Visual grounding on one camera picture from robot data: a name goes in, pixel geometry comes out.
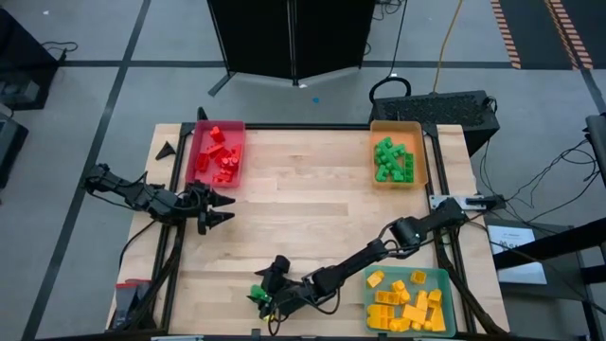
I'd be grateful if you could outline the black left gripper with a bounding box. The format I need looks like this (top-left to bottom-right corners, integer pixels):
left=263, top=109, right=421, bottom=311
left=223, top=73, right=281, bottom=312
left=178, top=182, right=237, bottom=236

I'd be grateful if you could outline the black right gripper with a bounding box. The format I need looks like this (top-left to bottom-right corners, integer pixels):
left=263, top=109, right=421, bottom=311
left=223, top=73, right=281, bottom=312
left=254, top=255, right=318, bottom=323

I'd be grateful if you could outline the yellow square building block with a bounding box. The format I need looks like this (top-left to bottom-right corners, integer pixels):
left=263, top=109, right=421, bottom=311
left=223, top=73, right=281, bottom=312
left=365, top=304, right=396, bottom=332

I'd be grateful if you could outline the yellow wedge building block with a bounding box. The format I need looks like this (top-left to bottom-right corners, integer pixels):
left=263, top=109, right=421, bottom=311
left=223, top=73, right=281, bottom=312
left=428, top=306, right=447, bottom=332

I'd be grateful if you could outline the red translucent plastic tray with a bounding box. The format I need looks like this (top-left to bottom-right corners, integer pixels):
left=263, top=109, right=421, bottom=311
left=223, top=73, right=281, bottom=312
left=184, top=119, right=248, bottom=189

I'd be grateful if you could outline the black folding partition screen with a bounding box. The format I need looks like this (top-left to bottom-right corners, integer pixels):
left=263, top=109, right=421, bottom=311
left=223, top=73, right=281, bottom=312
left=205, top=0, right=378, bottom=99

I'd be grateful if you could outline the teal plastic tray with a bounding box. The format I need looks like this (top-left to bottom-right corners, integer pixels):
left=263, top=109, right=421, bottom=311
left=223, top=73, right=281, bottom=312
left=362, top=263, right=457, bottom=338

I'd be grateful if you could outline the orange plastic tray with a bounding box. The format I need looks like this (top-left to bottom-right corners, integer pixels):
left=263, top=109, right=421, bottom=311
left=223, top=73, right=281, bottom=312
left=368, top=119, right=429, bottom=191

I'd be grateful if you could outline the dark grey case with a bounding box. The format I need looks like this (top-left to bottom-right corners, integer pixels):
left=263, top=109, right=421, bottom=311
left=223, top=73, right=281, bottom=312
left=0, top=111, right=29, bottom=189

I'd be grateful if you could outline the white paper sheet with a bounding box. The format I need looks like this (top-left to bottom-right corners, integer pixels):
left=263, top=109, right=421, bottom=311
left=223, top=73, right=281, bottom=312
left=486, top=224, right=549, bottom=286

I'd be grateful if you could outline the black storage cabinet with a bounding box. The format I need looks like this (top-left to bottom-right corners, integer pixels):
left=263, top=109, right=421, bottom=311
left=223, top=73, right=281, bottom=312
left=0, top=8, right=61, bottom=111

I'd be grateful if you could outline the black equipment stand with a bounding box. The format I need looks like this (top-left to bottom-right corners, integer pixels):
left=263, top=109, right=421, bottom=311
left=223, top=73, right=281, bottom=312
left=491, top=217, right=606, bottom=285

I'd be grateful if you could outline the black aluminium table frame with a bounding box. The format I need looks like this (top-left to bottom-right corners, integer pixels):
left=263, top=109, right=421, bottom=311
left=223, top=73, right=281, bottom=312
left=158, top=121, right=477, bottom=335

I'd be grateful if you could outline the grey red-edged bracket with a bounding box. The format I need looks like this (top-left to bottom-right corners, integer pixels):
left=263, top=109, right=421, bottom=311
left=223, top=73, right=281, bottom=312
left=115, top=278, right=152, bottom=331

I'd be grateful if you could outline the black hanging cable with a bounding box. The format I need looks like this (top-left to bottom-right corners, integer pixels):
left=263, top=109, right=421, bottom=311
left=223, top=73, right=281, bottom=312
left=367, top=0, right=412, bottom=113

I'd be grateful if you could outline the yellow hanging cable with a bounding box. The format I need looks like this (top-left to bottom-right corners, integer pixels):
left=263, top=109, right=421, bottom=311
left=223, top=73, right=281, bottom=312
left=431, top=0, right=464, bottom=95

